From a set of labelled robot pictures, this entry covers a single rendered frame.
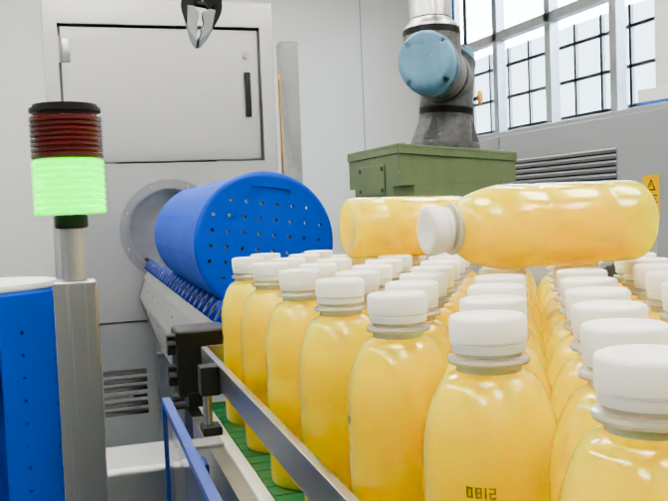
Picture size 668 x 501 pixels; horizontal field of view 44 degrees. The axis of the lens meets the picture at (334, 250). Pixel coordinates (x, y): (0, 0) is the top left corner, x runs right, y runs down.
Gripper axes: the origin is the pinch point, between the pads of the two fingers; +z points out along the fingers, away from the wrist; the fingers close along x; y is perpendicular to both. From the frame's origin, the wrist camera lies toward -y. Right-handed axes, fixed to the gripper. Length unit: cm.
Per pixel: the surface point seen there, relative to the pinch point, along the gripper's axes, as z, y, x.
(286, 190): 29.6, -28.2, -18.0
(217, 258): 44, -30, -5
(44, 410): 76, -31, 24
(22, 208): 81, 440, 71
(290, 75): -4, 78, -38
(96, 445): 51, -116, 16
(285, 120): 11, 77, -38
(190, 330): 47, -82, 5
